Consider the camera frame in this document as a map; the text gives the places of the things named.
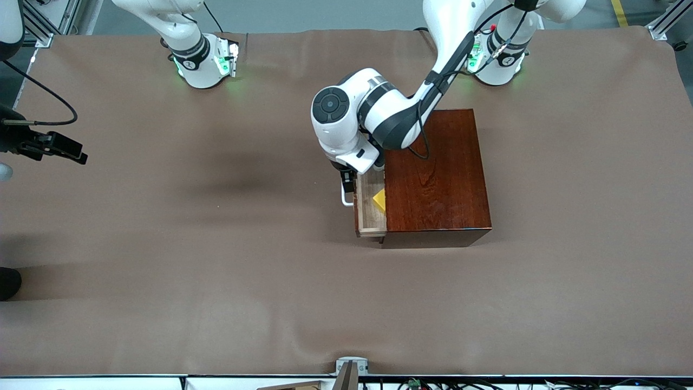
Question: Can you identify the wooden drawer with white handle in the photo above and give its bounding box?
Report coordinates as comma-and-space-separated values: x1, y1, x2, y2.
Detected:
341, 172, 388, 238

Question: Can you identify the dark brown wooden cabinet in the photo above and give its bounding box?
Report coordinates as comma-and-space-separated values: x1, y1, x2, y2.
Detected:
382, 108, 492, 249

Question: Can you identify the black rounded object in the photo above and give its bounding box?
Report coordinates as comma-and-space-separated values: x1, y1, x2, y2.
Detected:
0, 267, 23, 302

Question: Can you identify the brown table cover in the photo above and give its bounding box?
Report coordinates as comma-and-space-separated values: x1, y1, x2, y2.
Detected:
0, 26, 693, 377

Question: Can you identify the light wooden plank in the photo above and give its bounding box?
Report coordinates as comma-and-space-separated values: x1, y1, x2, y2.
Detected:
257, 381, 321, 390

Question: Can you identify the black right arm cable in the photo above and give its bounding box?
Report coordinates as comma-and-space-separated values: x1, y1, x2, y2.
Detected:
0, 58, 79, 126

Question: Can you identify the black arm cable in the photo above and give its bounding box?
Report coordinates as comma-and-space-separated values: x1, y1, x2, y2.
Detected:
0, 58, 79, 126
409, 0, 534, 161

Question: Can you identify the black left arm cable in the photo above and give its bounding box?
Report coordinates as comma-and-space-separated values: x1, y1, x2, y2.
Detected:
409, 0, 534, 161

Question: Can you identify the aluminium frame profile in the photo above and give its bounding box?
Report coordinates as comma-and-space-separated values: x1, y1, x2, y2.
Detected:
54, 0, 83, 35
22, 0, 55, 49
647, 0, 693, 42

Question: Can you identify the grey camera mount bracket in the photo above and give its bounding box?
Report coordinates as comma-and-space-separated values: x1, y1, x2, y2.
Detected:
335, 356, 369, 390

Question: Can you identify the white table edge rail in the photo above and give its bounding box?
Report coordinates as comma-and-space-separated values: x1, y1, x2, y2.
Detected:
0, 374, 693, 390

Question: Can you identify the black cable bundle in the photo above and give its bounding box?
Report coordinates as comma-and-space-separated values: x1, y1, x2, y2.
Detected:
363, 378, 693, 390

